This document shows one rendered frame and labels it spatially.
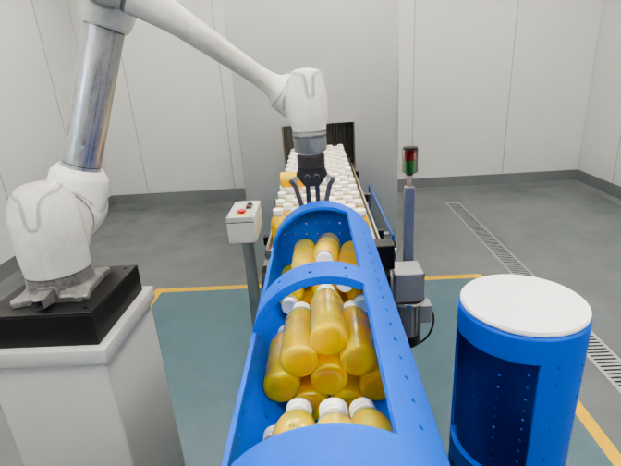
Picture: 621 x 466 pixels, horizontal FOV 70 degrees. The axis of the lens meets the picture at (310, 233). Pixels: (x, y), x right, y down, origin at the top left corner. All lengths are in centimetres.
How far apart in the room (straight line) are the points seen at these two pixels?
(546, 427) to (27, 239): 125
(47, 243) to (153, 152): 491
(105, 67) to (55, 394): 83
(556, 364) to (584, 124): 553
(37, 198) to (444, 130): 513
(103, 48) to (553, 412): 138
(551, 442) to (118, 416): 103
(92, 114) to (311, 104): 58
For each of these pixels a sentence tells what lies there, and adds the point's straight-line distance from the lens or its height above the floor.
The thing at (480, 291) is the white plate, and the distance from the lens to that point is 117.
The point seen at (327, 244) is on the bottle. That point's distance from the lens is 110.
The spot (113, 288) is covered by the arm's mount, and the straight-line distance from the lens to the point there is 123.
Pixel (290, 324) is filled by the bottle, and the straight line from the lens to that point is 85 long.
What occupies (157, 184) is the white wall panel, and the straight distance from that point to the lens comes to 613.
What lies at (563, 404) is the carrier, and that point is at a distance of 118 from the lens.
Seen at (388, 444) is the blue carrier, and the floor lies 122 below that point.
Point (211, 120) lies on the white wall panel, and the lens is 577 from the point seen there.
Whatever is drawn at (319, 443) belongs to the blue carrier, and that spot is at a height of 123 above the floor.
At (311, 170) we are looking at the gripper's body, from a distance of 120.
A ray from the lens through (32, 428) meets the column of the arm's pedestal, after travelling 141.
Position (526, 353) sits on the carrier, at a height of 99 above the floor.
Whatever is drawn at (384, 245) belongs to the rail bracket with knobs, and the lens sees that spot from 150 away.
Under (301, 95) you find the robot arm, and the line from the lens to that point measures 114.
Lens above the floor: 158
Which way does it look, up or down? 21 degrees down
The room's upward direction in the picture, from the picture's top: 4 degrees counter-clockwise
